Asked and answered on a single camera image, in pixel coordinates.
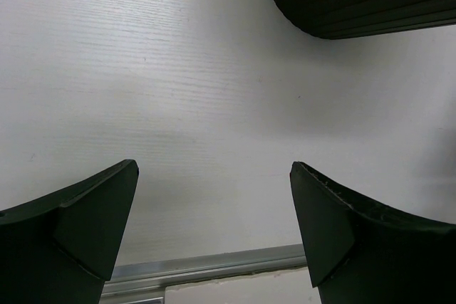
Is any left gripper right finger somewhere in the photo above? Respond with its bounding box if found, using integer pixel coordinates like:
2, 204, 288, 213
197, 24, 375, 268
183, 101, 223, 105
290, 162, 455, 303

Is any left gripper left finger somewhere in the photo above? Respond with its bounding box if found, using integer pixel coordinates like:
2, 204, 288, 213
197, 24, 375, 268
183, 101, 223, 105
1, 159, 139, 303

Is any aluminium table rail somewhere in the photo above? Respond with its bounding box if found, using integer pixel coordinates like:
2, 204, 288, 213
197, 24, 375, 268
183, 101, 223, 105
100, 244, 307, 303

